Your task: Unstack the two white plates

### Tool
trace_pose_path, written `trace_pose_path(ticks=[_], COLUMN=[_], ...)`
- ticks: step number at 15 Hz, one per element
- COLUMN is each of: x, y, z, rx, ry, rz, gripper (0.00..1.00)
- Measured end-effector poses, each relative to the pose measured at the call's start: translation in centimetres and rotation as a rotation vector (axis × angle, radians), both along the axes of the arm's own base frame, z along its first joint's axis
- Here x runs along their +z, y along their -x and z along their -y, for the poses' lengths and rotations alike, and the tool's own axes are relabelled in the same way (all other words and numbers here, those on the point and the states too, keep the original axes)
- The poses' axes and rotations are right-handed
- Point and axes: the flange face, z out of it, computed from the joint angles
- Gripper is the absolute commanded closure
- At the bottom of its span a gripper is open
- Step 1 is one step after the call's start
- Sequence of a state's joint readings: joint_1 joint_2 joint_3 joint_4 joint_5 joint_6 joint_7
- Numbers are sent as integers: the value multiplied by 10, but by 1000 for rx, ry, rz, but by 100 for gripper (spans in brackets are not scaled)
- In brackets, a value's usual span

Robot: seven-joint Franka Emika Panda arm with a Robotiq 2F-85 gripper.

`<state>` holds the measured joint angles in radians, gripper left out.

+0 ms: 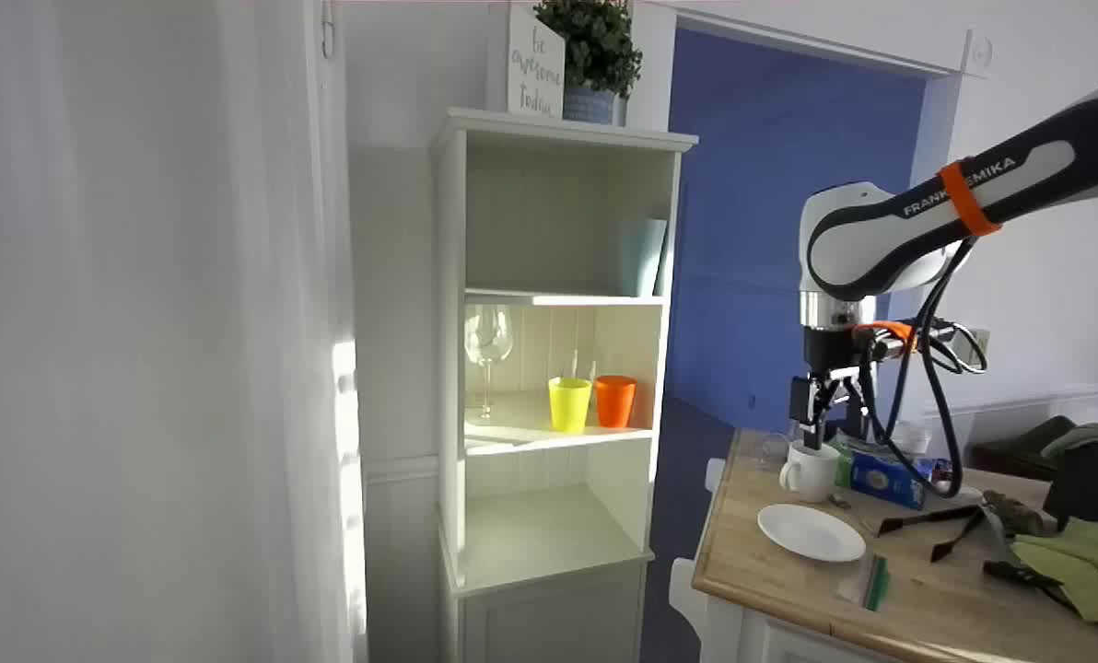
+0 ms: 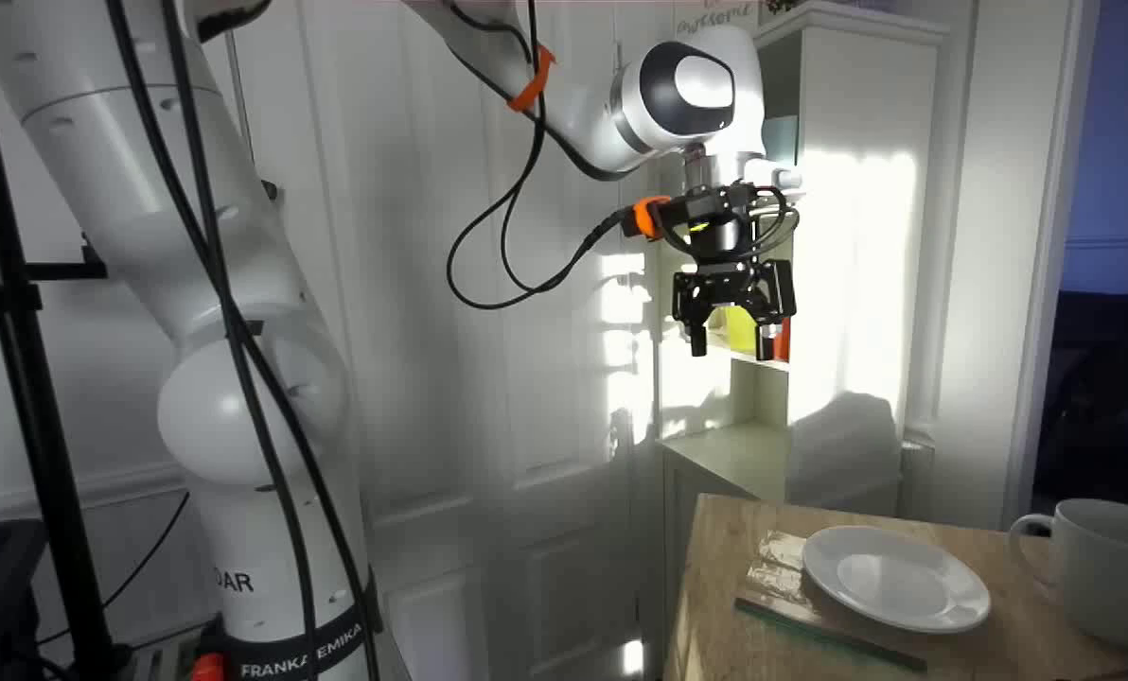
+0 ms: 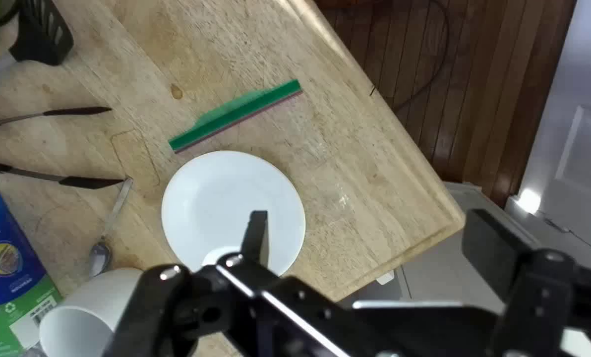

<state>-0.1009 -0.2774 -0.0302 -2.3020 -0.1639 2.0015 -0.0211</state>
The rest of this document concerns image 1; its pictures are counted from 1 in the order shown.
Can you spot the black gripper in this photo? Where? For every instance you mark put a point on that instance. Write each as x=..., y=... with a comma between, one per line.
x=832, y=388

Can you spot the white plate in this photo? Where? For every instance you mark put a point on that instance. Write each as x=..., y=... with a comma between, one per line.
x=811, y=530

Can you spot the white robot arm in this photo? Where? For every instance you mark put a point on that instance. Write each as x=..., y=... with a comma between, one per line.
x=861, y=240

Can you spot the white mug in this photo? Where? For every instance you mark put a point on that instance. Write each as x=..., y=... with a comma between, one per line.
x=810, y=472

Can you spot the orange cup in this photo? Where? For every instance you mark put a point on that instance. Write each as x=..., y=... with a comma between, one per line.
x=614, y=399

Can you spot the yellow cup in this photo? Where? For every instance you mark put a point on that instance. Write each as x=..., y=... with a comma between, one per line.
x=570, y=401

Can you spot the light blue cup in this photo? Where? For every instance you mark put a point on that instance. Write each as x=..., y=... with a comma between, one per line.
x=644, y=256

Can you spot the dark bag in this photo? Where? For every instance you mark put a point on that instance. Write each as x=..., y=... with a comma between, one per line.
x=1054, y=451

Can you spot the green cloth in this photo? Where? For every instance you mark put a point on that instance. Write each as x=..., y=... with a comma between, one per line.
x=1070, y=559

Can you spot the white shelf cabinet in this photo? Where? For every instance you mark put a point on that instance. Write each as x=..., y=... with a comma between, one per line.
x=548, y=536

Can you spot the wine glass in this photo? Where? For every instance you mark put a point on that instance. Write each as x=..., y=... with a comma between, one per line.
x=487, y=340

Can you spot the potted green plant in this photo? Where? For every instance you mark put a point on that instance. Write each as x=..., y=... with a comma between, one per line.
x=603, y=61

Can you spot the white sign board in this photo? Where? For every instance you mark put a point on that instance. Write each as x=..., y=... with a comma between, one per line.
x=533, y=62

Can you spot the white curtain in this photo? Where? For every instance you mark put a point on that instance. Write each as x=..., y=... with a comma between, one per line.
x=176, y=331

